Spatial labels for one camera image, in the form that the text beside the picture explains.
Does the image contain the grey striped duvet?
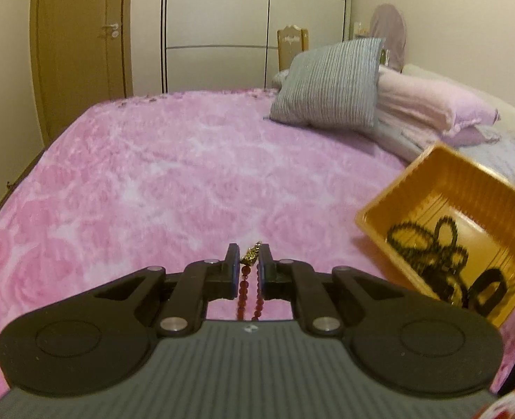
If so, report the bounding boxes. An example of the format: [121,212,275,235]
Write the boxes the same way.
[371,113,515,197]

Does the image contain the small pink pillow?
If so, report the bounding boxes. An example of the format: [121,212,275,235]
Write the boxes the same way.
[449,124,502,148]

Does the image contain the brown wooden door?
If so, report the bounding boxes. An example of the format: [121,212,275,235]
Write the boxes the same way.
[29,0,133,147]

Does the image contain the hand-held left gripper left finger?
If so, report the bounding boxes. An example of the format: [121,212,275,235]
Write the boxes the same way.
[94,243,241,337]

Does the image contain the cream wardrobe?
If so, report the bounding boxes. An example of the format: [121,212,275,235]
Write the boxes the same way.
[124,0,354,94]

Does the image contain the pink floral blanket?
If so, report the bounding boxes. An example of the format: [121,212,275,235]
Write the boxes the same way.
[0,88,515,402]

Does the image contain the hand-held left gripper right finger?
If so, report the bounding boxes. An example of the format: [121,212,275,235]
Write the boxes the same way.
[257,244,400,337]

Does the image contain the cloth covered fan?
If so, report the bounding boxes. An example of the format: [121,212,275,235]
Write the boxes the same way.
[368,3,409,73]

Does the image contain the red bead necklace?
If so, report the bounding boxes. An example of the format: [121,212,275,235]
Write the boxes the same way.
[236,241,267,321]

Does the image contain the grey checked pillow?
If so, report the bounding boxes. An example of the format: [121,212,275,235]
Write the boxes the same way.
[269,37,387,131]

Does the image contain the large pink pillow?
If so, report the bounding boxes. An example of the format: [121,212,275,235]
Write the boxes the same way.
[373,66,500,137]

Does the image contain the yellow plastic tray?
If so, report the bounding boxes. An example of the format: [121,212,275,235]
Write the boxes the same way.
[355,141,515,328]

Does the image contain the dark wristband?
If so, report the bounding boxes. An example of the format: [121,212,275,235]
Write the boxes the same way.
[466,267,509,316]

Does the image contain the dark bead necklace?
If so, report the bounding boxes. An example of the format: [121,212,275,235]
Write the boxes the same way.
[387,216,470,302]

